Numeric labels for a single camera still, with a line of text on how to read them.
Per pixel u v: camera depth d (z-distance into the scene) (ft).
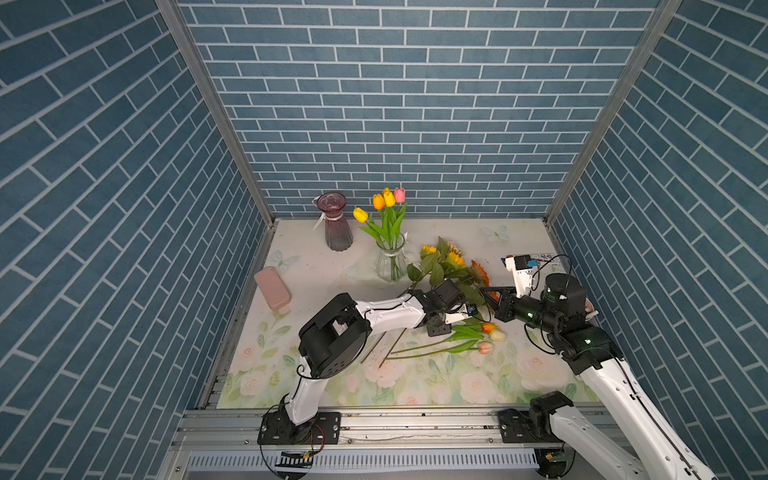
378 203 2.72
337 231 3.41
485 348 2.78
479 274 3.21
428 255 3.36
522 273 2.10
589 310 2.73
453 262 3.34
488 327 2.92
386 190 2.90
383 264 3.15
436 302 2.33
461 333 2.91
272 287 3.27
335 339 1.63
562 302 1.73
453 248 3.44
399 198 2.84
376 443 2.38
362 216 2.72
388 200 2.78
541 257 3.55
